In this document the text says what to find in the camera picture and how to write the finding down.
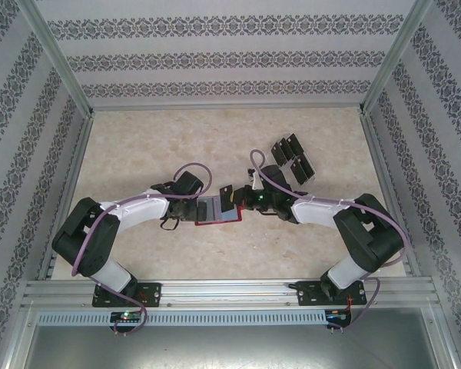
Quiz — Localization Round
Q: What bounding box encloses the black credit card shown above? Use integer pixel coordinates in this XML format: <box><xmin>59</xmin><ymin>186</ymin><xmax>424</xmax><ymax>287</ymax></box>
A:
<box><xmin>271</xmin><ymin>141</ymin><xmax>290</xmax><ymax>163</ymax></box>
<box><xmin>290</xmin><ymin>161</ymin><xmax>309</xmax><ymax>185</ymax></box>
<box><xmin>218</xmin><ymin>185</ymin><xmax>235</xmax><ymax>214</ymax></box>
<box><xmin>297</xmin><ymin>154</ymin><xmax>317</xmax><ymax>181</ymax></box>
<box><xmin>286</xmin><ymin>133</ymin><xmax>303</xmax><ymax>154</ymax></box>
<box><xmin>280</xmin><ymin>137</ymin><xmax>297</xmax><ymax>158</ymax></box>

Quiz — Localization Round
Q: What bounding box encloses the red leather card holder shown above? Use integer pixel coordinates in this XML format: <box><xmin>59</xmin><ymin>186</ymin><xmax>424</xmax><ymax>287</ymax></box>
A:
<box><xmin>194</xmin><ymin>194</ymin><xmax>243</xmax><ymax>227</ymax></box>

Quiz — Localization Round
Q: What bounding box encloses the clear acrylic card stand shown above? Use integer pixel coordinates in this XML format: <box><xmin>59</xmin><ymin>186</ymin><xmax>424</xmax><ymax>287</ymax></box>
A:
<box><xmin>264</xmin><ymin>132</ymin><xmax>317</xmax><ymax>189</ymax></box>

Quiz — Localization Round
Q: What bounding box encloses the aluminium table edge bar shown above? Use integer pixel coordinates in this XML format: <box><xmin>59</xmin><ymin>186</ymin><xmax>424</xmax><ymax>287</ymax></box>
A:
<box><xmin>36</xmin><ymin>113</ymin><xmax>97</xmax><ymax>281</ymax></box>
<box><xmin>360</xmin><ymin>113</ymin><xmax>422</xmax><ymax>278</ymax></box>

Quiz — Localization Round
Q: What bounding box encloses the grey sheet metal tray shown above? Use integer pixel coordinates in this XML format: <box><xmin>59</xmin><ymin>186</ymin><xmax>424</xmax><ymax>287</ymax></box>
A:
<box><xmin>0</xmin><ymin>303</ymin><xmax>461</xmax><ymax>369</ymax></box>

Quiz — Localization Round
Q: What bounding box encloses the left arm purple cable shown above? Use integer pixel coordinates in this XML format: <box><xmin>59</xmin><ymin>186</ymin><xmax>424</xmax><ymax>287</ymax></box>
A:
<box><xmin>71</xmin><ymin>161</ymin><xmax>212</xmax><ymax>335</ymax></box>

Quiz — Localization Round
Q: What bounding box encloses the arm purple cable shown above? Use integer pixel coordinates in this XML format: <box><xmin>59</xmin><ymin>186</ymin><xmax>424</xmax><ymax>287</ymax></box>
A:
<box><xmin>249</xmin><ymin>148</ymin><xmax>408</xmax><ymax>335</ymax></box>
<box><xmin>71</xmin><ymin>161</ymin><xmax>212</xmax><ymax>335</ymax></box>

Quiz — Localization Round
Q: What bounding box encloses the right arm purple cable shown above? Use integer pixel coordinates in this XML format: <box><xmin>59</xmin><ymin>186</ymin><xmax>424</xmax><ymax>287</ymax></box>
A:
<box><xmin>249</xmin><ymin>148</ymin><xmax>408</xmax><ymax>335</ymax></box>

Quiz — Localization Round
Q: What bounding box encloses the aluminium mounting rail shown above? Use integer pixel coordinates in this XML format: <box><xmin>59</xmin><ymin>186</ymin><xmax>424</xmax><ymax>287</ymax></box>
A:
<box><xmin>22</xmin><ymin>279</ymin><xmax>439</xmax><ymax>308</ymax></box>

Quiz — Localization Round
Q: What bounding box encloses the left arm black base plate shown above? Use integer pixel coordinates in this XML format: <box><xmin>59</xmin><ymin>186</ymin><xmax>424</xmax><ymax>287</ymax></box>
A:
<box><xmin>91</xmin><ymin>282</ymin><xmax>163</xmax><ymax>308</ymax></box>

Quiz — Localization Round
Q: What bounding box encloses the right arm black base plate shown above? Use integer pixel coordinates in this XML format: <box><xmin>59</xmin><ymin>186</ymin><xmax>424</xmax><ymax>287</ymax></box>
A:
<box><xmin>297</xmin><ymin>280</ymin><xmax>368</xmax><ymax>308</ymax></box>

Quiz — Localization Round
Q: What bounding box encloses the slotted grey cable duct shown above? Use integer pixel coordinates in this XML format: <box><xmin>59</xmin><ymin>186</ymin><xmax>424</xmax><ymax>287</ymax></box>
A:
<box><xmin>38</xmin><ymin>310</ymin><xmax>327</xmax><ymax>326</ymax></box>

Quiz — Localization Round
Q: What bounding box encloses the aluminium frame post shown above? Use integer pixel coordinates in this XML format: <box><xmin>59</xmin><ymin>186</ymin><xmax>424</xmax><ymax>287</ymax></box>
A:
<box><xmin>357</xmin><ymin>0</ymin><xmax>435</xmax><ymax>116</ymax></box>
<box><xmin>17</xmin><ymin>0</ymin><xmax>97</xmax><ymax>118</ymax></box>

